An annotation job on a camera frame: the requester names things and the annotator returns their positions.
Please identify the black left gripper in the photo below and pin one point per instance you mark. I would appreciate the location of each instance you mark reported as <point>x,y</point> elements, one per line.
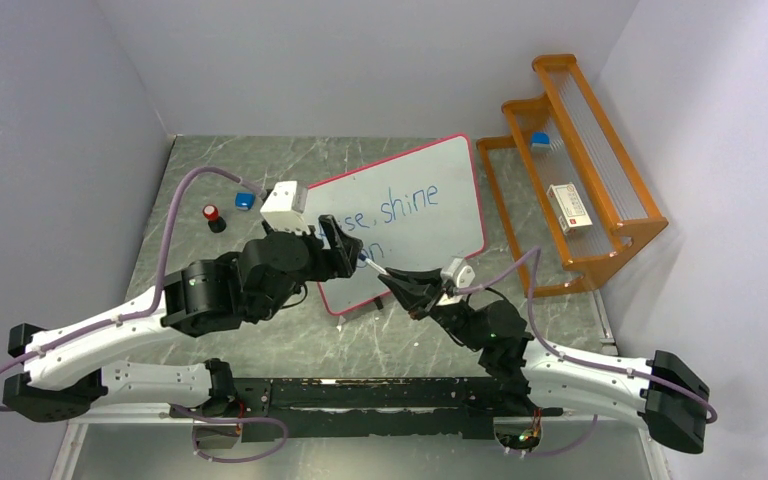
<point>338,261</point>

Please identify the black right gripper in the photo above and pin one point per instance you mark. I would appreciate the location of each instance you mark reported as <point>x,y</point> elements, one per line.
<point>421,299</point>

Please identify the pink framed whiteboard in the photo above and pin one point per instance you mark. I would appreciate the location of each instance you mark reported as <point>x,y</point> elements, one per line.
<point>414,211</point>

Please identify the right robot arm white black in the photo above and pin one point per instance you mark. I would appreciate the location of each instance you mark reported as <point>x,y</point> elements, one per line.
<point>661,394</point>

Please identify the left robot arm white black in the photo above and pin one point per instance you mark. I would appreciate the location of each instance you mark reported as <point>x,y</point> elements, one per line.
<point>68,371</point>

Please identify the blue eraser on table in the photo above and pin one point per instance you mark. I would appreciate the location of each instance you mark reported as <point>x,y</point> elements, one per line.
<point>245,201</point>

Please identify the red capped black bottle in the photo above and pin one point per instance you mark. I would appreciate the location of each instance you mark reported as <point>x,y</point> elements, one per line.
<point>215,221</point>

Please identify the white red small box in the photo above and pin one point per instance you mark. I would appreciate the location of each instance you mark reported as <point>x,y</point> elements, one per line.
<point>568,208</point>

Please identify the orange wooden tiered rack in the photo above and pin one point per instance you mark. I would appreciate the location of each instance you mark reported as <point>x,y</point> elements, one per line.
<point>587,152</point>

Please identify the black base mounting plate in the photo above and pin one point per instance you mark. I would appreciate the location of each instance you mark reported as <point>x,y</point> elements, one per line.
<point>330,408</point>

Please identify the blue eraser on rack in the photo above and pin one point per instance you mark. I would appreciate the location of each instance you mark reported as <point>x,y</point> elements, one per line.
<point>540,143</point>

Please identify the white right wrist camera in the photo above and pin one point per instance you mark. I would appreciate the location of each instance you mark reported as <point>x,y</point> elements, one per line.
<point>458,275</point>

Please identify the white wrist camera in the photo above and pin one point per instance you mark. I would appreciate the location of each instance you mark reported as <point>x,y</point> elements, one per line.
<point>283,209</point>
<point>458,275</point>

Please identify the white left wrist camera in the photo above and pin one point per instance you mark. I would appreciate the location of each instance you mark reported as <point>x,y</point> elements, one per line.
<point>283,209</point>

